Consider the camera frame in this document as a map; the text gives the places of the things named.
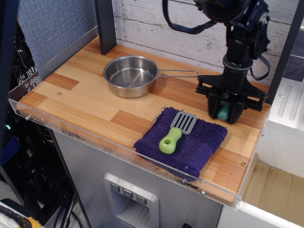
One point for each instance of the white toy sink unit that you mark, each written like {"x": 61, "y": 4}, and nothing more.
{"x": 274, "y": 190}

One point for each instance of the grey spatula green handle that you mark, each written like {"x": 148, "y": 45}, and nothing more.
{"x": 182, "y": 124}

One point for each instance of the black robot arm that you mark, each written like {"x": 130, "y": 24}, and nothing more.
{"x": 246, "y": 21}

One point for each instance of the silver toy fridge cabinet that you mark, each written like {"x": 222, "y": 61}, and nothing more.
{"x": 137, "y": 185}

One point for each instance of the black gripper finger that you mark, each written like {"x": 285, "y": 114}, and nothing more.
{"x": 214, "y": 100}
{"x": 236, "y": 111}

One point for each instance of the clear acrylic guard rail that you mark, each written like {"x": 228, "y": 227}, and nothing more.
{"x": 70, "y": 96}

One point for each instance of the purple knitted towel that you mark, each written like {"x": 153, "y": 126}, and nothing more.
{"x": 192, "y": 151}

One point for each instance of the stainless steel pan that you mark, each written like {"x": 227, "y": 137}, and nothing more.
{"x": 131, "y": 76}

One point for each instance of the black plastic crate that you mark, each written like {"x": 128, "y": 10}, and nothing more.
{"x": 23, "y": 65}

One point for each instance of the blue fabric partition panel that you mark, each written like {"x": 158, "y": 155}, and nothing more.
{"x": 54, "y": 30}

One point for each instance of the black right upright post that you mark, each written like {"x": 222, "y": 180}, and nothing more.
{"x": 289, "y": 44}

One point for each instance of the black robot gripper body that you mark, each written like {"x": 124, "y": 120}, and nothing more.
{"x": 234, "y": 86}

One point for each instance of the dark green pickle toy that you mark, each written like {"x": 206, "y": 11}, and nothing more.
{"x": 224, "y": 110}

